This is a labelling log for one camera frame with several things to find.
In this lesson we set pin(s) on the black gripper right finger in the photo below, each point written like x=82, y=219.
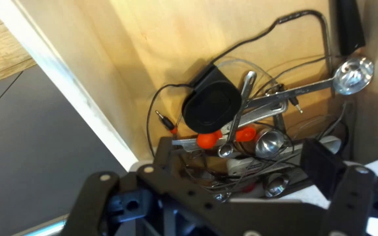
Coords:
x=355, y=197

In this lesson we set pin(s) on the dark grey lower cabinet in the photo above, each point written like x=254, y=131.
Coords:
x=32, y=152

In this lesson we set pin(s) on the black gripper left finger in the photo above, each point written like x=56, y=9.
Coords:
x=176, y=192

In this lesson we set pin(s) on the large steel measuring spoon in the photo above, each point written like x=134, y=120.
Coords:
x=354, y=74

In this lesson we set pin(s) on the round steel scoop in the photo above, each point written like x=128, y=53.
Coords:
x=271, y=143
x=277, y=185

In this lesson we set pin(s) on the wooden kitchen drawer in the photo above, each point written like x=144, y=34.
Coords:
x=176, y=34

